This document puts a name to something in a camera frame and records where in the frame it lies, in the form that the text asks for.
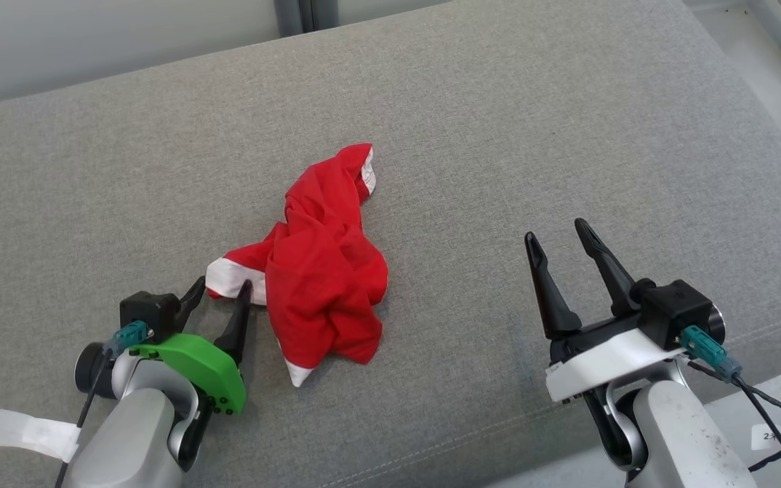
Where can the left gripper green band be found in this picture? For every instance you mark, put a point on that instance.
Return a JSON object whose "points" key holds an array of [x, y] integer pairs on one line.
{"points": [[207, 369]]}

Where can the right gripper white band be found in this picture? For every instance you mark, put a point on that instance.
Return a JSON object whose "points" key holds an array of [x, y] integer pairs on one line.
{"points": [[607, 359]]}

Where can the red shorts number 23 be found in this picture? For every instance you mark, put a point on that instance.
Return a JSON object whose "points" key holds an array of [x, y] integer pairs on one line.
{"points": [[323, 271]]}

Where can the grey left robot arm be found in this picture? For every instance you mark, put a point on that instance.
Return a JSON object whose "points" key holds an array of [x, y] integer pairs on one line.
{"points": [[133, 440]]}

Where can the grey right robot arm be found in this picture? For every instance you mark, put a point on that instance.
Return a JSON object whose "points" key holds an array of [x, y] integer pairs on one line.
{"points": [[682, 434]]}

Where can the grey fabric sofa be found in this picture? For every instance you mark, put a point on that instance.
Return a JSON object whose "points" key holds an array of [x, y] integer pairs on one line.
{"points": [[431, 135]]}

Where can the white tape strip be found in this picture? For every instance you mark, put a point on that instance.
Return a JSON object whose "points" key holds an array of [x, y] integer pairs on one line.
{"points": [[24, 432]]}

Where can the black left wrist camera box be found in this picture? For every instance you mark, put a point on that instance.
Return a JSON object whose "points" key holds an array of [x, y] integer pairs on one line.
{"points": [[150, 315]]}

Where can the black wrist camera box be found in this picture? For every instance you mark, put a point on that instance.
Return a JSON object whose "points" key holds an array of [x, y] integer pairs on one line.
{"points": [[150, 315], [672, 312]]}

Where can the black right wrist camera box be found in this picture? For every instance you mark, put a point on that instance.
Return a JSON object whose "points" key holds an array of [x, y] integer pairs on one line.
{"points": [[672, 312]]}

